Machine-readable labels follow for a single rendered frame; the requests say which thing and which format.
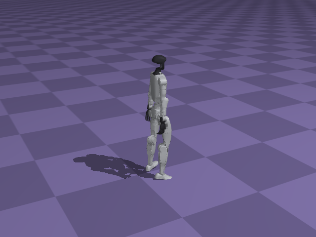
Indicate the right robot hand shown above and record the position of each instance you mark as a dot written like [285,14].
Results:
[162,126]

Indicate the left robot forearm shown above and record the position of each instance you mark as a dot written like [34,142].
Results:
[150,101]

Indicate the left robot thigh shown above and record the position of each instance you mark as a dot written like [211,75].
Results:
[154,129]

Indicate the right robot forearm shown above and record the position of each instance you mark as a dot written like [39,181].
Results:
[163,107]

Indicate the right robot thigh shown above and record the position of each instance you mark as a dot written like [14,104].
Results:
[167,133]

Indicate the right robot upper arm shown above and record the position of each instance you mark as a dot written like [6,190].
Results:
[162,86]

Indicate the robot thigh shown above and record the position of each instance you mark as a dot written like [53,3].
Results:
[154,129]
[167,133]

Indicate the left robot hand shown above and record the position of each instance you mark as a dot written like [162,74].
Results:
[147,114]

